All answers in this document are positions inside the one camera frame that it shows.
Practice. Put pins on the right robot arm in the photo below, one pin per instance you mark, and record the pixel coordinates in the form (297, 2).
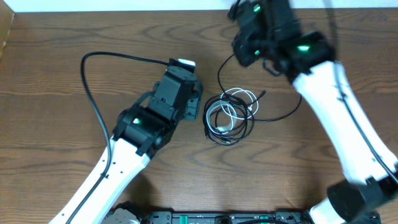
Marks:
(270, 31)

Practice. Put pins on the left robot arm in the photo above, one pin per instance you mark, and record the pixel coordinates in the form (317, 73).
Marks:
(141, 131)

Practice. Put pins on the cardboard panel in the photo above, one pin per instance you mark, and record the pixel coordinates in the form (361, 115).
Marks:
(6, 20)

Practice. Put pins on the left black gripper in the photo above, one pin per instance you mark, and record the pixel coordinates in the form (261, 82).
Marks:
(196, 98)

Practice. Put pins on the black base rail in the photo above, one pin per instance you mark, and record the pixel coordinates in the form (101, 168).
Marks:
(121, 216)

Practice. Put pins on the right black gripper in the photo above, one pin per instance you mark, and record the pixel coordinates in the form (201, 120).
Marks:
(240, 44)

